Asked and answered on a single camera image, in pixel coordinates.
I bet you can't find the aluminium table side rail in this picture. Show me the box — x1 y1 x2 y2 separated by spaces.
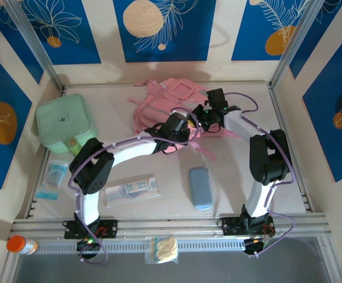
268 84 316 213

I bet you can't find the aluminium frame post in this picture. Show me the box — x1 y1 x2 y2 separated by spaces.
4 0 65 92
268 0 322 89

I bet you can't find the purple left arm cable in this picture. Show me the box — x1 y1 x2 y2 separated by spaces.
67 107 203 265

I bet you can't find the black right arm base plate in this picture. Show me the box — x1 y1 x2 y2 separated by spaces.
220 216 277 236

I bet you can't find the grey slotted cable duct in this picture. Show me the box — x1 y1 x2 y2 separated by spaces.
37 238 246 255

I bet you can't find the plastic bag with white gloves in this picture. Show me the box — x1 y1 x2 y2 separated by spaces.
144 235 179 265

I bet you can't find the aluminium mounting rail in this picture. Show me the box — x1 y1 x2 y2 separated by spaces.
10 217 328 236

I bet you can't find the grey-blue pencil case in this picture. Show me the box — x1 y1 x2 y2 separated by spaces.
188 167 213 210

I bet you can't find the light blue tissue pack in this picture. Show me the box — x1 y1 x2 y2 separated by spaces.
35 160 69 201

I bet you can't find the green lunch bag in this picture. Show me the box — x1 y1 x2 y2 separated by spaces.
35 93 98 156

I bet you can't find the clear plastic stationery box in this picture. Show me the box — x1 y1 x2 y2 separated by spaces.
104 176 162 207

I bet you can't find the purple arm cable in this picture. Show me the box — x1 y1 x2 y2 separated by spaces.
67 107 203 265
225 92 297 259

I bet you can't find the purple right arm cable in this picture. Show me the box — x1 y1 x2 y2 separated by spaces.
225 92 297 259

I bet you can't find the orange-capped bottle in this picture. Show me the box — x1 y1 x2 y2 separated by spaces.
6 235 38 256

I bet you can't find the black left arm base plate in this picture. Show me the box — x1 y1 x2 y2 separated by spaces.
64 219 119 239

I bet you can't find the pink student backpack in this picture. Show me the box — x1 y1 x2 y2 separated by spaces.
126 78 242 162

